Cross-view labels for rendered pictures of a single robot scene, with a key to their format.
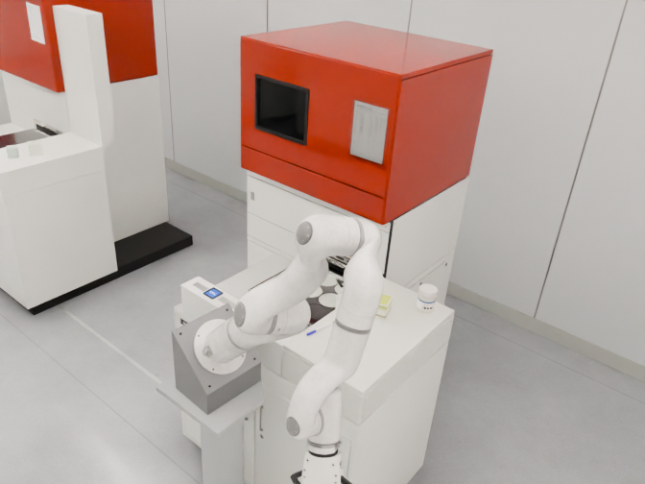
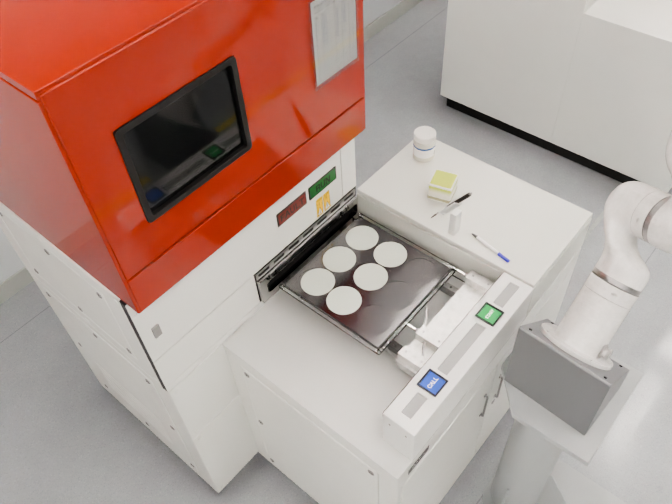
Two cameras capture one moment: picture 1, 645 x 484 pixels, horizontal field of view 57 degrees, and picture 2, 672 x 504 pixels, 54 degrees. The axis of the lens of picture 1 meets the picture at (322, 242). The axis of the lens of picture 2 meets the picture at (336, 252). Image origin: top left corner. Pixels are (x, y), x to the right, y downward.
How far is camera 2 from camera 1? 239 cm
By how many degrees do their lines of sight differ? 64
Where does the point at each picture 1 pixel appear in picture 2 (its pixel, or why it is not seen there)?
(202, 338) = (590, 357)
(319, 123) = (263, 92)
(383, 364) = (540, 195)
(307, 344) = (525, 261)
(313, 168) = (269, 165)
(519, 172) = not seen: hidden behind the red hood
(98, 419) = not seen: outside the picture
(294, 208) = (231, 258)
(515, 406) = not seen: hidden behind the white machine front
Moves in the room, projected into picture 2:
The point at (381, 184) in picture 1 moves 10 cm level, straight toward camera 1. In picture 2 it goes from (359, 83) to (397, 85)
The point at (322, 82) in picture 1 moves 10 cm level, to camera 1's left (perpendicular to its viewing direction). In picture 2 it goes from (254, 21) to (247, 49)
